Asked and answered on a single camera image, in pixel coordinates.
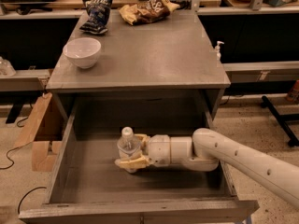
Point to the open grey top drawer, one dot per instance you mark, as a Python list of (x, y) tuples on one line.
[(86, 186)]

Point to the blue chip bag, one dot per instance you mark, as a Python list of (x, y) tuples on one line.
[(98, 12)]

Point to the white ceramic bowl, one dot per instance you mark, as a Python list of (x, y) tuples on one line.
[(82, 52)]

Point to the white pump dispenser bottle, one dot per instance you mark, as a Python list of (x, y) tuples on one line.
[(218, 49)]

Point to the black stand leg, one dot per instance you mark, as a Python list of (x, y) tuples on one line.
[(283, 121)]

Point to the cardboard box pieces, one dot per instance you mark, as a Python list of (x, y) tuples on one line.
[(44, 131)]

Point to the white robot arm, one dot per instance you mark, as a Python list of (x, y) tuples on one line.
[(203, 151)]

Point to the brown yellow chip bag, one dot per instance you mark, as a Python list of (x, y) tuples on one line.
[(147, 11)]

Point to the clear plastic container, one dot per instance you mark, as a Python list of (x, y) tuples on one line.
[(6, 69)]

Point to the grey wooden cabinet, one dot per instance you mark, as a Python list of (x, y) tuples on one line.
[(163, 77)]

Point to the clear plastic water bottle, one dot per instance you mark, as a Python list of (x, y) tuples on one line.
[(129, 146)]

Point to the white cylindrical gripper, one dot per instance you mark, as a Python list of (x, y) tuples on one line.
[(159, 150)]

